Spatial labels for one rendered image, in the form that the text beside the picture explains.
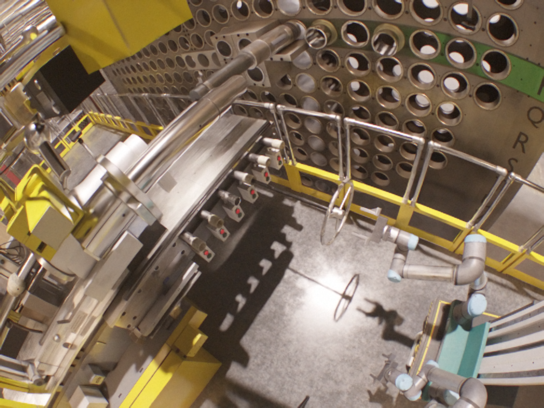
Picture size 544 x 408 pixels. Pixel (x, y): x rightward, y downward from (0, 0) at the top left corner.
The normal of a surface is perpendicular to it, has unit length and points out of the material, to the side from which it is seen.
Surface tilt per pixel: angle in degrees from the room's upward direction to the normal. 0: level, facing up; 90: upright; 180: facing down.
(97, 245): 90
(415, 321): 0
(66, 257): 82
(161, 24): 90
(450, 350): 0
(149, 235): 0
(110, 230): 90
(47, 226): 90
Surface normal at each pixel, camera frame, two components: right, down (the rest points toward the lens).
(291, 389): -0.24, -0.57
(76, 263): 0.66, 0.10
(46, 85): -0.40, 0.80
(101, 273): 0.81, 0.34
